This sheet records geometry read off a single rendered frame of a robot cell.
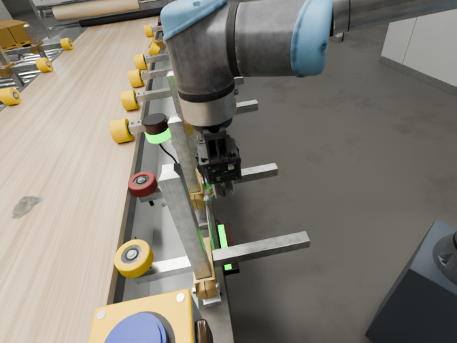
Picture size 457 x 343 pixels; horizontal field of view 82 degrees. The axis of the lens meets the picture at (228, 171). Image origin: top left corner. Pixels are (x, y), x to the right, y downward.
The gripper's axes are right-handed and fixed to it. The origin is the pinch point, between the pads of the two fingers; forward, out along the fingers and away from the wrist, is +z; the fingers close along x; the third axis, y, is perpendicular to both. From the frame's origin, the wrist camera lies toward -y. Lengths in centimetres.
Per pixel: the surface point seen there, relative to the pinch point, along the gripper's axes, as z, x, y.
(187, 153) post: -2.2, -7.1, -13.0
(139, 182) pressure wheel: 8.3, -23.3, -18.0
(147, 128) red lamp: -11.6, -14.3, -12.1
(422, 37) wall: 59, 242, -225
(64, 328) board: 8.8, -34.1, 19.1
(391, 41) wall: 72, 238, -266
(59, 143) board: 9, -57, -50
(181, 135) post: -7.9, -7.4, -13.0
